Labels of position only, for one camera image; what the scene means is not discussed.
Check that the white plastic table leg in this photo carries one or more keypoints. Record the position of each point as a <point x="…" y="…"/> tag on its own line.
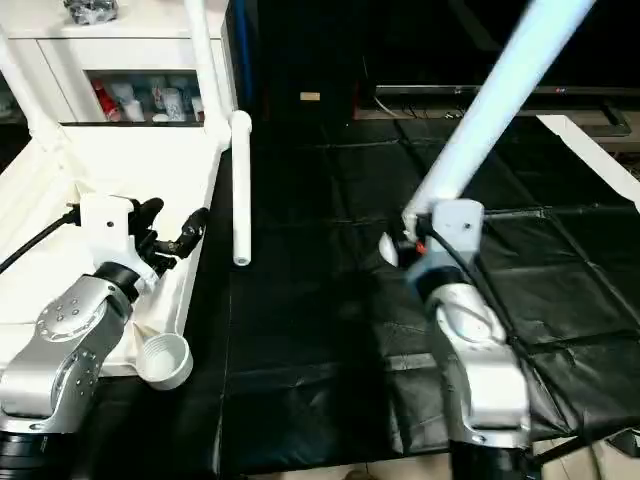
<point x="25" y="90"/>
<point x="480" y="120"/>
<point x="241" y="190"/>
<point x="205" y="60"/>

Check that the white plastic table top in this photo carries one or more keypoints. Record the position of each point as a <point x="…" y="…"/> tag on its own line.
<point x="110" y="165"/>

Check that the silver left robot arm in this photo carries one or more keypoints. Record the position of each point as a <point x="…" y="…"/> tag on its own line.
<point x="70" y="340"/>

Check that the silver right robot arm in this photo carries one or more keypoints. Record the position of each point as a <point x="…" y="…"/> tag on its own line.
<point x="480" y="370"/>

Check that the black work mat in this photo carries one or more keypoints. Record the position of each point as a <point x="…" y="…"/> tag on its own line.
<point x="330" y="330"/>

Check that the white bottle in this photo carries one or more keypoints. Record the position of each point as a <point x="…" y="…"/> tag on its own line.
<point x="172" y="100"/>

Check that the white cup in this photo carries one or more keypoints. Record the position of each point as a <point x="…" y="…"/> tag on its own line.
<point x="197" y="106"/>

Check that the red bottle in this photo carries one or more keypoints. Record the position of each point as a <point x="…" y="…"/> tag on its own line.
<point x="103" y="100"/>

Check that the white glass door cabinet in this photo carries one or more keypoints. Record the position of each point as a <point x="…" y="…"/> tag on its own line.
<point x="150" y="50"/>

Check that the tan label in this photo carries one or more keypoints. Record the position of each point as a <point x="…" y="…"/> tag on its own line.
<point x="310" y="96"/>

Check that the grey metallic ornament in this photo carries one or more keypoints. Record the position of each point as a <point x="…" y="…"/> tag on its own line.
<point x="90" y="10"/>

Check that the black stand foot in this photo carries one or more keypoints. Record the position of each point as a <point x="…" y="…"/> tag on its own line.
<point x="590" y="450"/>

